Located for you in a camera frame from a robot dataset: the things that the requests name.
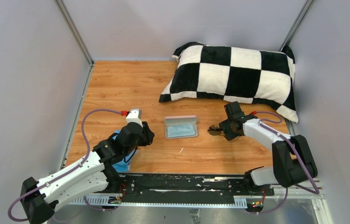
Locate dark aviator sunglasses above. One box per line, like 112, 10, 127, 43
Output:
208, 125, 223, 136

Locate pink glasses case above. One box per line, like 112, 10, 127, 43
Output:
164, 115, 198, 139

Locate light blue cleaning cloth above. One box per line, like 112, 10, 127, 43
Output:
167, 124, 196, 138

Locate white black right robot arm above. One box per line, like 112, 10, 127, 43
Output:
217, 102, 320, 195

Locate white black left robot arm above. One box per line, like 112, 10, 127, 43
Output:
21, 121, 154, 224

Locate blue patterned pouch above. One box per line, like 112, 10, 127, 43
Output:
112, 133, 138, 173

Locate black white checkered pillow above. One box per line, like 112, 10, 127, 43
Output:
159, 42, 299, 123

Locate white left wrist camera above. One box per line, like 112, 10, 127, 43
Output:
126, 108, 143, 127

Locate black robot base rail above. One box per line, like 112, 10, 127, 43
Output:
67, 172, 326, 214

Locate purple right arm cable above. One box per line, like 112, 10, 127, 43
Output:
255, 111, 320, 196

